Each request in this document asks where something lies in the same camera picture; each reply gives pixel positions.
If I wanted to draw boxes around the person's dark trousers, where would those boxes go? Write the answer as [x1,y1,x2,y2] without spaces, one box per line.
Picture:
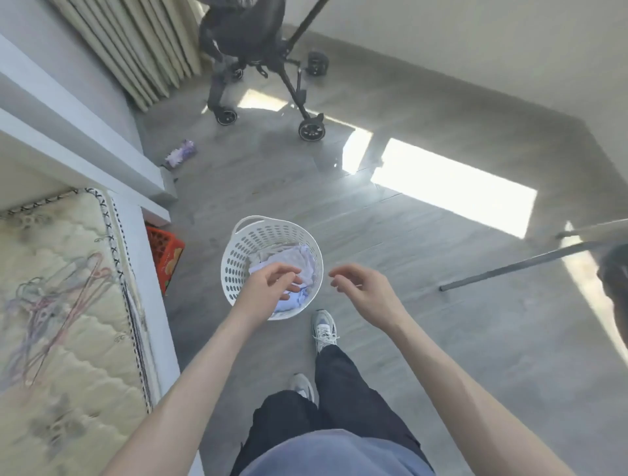
[230,344,436,476]

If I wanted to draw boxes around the white wall ledge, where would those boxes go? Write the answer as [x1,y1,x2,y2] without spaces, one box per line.
[0,33,179,207]

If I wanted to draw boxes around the pile of thin wire hangers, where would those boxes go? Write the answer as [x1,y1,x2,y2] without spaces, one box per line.
[0,252,124,394]

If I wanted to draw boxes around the person's left forearm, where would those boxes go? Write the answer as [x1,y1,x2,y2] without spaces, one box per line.
[100,308,263,476]

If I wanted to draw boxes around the black baby stroller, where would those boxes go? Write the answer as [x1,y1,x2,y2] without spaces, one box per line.
[198,0,331,143]

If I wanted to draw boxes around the grey metal rack pole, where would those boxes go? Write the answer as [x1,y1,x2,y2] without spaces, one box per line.
[439,218,628,293]

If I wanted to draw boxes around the red plastic crate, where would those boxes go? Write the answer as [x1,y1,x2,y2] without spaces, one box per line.
[145,225,186,297]

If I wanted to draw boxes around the person's grey right sneaker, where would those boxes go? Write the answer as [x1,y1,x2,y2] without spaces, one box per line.
[311,309,340,355]

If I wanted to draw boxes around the pile of pale clothes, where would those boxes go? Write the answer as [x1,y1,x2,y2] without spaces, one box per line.
[248,244,316,315]

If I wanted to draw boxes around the person's left hand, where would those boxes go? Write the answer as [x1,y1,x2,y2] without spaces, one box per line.
[235,263,304,328]

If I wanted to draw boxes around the person's right hand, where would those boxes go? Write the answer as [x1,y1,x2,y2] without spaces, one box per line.
[329,263,401,332]

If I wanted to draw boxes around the person's right forearm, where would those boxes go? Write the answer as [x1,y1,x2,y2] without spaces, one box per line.
[378,306,577,476]

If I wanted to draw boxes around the person's grey shirt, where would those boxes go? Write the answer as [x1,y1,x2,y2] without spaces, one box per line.
[252,429,436,476]

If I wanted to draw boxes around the white bed frame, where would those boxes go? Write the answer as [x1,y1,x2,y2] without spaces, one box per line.
[0,109,205,476]

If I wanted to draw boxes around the person's grey left sneaker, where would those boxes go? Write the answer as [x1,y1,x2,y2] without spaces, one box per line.
[289,373,316,406]

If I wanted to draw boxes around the person's grey sneaker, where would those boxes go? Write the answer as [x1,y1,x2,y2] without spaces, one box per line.
[289,373,316,406]
[311,309,340,355]

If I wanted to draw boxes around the white perforated laundry basket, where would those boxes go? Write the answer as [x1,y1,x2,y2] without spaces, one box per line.
[220,216,324,321]

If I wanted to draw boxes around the beige pleated curtain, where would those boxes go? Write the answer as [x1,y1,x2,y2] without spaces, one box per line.
[49,0,203,113]

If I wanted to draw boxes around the cream quilted mattress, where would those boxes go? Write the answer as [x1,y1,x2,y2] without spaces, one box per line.
[0,189,163,476]

